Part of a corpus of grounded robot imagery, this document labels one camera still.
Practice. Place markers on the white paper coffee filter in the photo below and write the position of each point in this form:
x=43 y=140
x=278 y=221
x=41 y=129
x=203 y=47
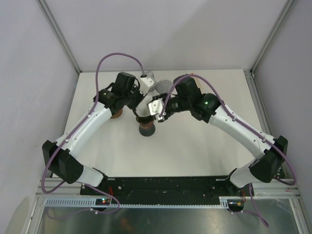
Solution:
x=144 y=106

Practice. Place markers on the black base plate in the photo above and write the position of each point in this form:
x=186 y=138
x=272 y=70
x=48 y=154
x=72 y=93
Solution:
x=185 y=190

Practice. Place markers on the olive green dripper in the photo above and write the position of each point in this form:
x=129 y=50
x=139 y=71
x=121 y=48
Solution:
x=145 y=121

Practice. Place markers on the clear grey ribbed dripper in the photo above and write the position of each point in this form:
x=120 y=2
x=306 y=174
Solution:
x=164 y=86

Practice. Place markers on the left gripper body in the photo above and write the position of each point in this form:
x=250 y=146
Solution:
x=133 y=97

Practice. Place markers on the clear grey glass carafe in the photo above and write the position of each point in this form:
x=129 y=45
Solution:
x=151 y=76

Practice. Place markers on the red-rimmed dark carafe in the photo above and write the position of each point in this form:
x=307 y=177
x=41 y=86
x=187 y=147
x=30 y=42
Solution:
x=147 y=129

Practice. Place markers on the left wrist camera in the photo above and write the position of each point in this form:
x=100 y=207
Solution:
x=145 y=83

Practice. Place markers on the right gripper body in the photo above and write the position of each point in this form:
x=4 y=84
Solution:
x=176 y=104

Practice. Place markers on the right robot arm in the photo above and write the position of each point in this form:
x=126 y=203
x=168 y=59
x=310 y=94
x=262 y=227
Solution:
x=269 y=152

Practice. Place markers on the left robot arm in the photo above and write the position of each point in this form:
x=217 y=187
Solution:
x=61 y=155

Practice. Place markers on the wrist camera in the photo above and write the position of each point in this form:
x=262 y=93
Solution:
x=156 y=109
x=145 y=83

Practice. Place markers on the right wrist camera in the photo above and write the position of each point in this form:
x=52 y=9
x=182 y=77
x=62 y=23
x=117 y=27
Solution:
x=156 y=109

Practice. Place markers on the grey cable duct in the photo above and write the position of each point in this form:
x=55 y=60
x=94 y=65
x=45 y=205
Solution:
x=103 y=202

